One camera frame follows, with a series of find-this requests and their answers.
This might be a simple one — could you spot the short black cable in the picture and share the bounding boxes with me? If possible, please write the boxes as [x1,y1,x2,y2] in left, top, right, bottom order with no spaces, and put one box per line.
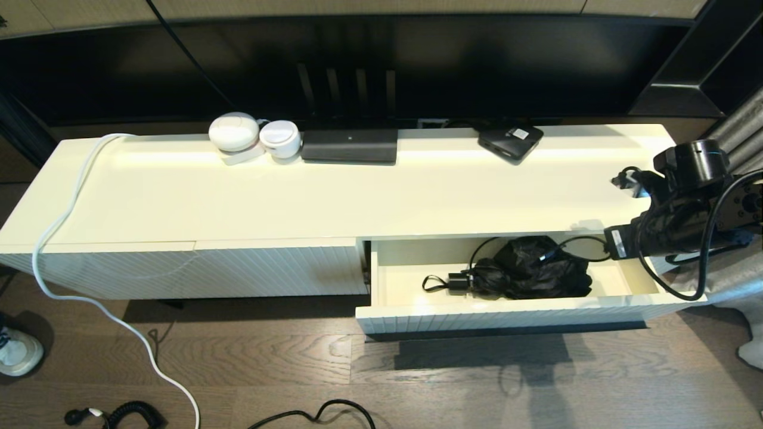
[468,235,613,275]

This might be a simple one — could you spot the black umbrella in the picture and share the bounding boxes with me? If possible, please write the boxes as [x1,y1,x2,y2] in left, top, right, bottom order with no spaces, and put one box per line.
[422,235,593,300]

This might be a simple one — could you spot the white fluted drawer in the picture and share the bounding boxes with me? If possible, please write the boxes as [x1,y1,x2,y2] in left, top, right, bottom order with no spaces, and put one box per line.
[355,231,709,336]

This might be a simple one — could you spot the white TV cabinet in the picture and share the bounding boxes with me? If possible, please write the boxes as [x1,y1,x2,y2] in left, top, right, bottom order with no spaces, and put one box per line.
[0,123,737,300]

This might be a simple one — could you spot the grey curtain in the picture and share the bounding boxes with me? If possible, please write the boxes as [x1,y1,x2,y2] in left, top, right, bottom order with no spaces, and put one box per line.
[668,86,763,370]

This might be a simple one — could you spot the black box with white label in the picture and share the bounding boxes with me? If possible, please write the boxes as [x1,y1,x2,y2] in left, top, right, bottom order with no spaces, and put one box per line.
[477,123,544,166]

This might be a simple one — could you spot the black shelf unit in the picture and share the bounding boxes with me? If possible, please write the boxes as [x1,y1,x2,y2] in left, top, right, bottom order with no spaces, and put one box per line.
[0,92,60,170]
[626,0,763,118]

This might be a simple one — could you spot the black television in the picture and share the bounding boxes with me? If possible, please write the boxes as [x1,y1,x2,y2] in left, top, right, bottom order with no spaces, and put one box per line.
[0,15,699,129]

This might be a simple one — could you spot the black router with antennas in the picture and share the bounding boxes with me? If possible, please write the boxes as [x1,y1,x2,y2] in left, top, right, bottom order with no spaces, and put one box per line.
[297,63,399,164]

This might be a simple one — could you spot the small white round device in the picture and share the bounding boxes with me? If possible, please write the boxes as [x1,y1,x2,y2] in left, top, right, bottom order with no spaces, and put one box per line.
[259,120,302,159]

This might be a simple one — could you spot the white flat device base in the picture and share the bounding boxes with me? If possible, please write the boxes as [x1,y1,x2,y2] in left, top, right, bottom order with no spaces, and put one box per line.
[219,146,266,166]

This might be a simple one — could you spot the large white dome device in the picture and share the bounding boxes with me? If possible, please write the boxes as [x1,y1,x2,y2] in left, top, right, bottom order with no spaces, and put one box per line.
[209,112,261,153]

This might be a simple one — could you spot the white sneaker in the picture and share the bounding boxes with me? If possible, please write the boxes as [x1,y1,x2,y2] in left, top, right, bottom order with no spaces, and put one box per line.
[0,310,45,377]

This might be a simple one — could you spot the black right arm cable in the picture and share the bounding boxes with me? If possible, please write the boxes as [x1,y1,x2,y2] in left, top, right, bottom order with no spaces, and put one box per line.
[637,170,763,302]

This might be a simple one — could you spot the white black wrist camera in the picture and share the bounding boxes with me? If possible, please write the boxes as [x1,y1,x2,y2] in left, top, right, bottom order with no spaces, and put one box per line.
[610,166,652,200]

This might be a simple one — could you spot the long black floor cable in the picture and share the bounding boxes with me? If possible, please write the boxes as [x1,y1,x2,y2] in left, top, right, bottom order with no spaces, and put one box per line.
[247,399,376,429]

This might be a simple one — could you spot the black coiled cable with plug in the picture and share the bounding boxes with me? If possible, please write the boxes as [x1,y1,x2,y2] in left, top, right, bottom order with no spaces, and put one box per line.
[64,402,166,429]

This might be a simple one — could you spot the thin black hanging cable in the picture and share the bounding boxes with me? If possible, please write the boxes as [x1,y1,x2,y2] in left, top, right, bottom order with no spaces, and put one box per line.
[146,0,236,108]

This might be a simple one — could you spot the white power cable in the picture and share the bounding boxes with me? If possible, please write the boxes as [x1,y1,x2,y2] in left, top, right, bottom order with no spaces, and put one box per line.
[32,133,200,429]

